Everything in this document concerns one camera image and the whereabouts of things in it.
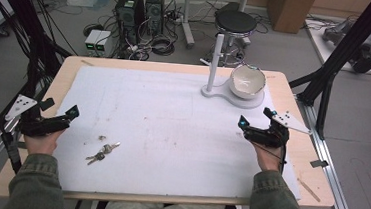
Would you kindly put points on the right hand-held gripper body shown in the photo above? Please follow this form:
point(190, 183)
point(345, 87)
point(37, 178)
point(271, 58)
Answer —
point(268, 136)

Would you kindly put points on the white desk leg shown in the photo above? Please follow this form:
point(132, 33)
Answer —
point(188, 21)

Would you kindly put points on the white stand with round base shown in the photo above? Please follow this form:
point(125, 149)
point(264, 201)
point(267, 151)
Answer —
point(213, 70)

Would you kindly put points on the white floor board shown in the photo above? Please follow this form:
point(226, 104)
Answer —
point(331, 52)

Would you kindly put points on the brown cardboard box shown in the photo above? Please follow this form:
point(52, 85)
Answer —
point(290, 10)

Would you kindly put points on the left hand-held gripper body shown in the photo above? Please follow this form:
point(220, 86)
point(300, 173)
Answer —
point(39, 124)

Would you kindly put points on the white power supply unit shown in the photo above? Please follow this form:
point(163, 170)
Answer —
point(103, 43)
point(92, 41)

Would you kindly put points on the person's right hand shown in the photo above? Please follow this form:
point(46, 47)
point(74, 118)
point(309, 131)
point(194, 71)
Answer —
point(269, 159)

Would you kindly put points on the black round stool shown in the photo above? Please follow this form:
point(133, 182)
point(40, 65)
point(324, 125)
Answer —
point(236, 22)

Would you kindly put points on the person's left hand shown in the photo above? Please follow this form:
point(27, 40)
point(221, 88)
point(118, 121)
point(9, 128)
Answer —
point(44, 143)

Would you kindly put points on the thin wooden stick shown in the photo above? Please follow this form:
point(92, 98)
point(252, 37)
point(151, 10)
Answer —
point(308, 190)

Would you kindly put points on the bunch of keys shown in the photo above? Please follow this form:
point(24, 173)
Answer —
point(102, 152)

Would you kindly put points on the small metal scrap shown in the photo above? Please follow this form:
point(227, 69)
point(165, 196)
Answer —
point(102, 138)

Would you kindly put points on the white bowl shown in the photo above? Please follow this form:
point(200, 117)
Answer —
point(247, 81)

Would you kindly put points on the black computer tower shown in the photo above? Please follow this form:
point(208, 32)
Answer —
point(154, 10)
point(129, 11)

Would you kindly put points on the black metal frame stand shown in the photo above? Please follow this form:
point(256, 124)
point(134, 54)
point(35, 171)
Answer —
point(18, 31)
point(341, 53)

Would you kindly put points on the grey robot equipment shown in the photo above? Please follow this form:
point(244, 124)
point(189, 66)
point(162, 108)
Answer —
point(362, 43)

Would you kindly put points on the black bracket clip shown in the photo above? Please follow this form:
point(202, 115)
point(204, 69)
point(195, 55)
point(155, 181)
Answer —
point(319, 163)

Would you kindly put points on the white table mat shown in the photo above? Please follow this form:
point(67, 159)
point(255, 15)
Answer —
point(170, 140)

